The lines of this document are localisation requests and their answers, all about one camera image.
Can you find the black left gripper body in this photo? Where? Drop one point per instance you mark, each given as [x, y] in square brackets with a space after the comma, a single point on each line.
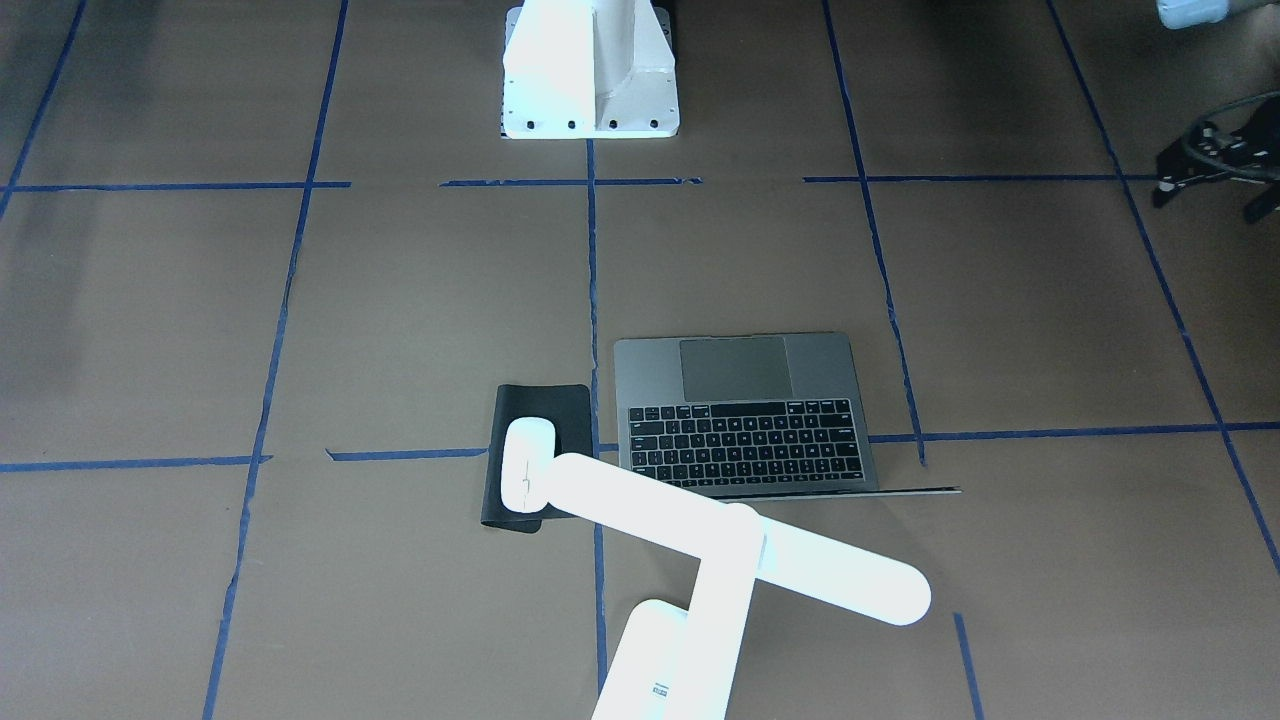
[1213, 158]

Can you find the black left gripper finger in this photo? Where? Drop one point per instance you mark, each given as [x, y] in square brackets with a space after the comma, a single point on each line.
[1262, 206]
[1175, 170]

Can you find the grey laptop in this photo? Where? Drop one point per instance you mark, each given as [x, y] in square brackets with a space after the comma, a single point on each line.
[765, 417]

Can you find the black mouse pad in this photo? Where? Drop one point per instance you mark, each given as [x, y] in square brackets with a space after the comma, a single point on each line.
[569, 410]

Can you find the white computer mouse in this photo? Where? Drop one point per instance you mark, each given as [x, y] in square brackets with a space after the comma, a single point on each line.
[529, 446]

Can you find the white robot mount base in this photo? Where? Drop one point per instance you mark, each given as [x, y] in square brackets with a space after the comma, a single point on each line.
[574, 70]

